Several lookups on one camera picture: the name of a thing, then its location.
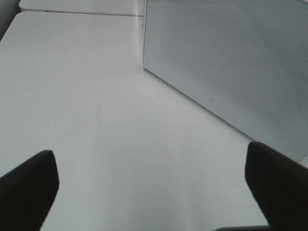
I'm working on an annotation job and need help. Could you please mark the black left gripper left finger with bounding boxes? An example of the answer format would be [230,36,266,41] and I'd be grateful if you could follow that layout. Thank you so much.
[0,150,59,231]

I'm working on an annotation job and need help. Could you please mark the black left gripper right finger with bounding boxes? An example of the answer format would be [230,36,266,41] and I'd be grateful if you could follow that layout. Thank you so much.
[244,142,308,231]

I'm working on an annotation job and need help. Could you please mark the white microwave door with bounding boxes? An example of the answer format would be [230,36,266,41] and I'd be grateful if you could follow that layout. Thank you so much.
[142,0,308,161]

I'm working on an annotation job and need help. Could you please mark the white rear table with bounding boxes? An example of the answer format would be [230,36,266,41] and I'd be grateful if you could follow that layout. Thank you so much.
[19,0,142,17]

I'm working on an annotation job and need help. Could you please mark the white microwave oven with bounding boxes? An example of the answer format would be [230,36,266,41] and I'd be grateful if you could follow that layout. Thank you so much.
[139,0,147,65]

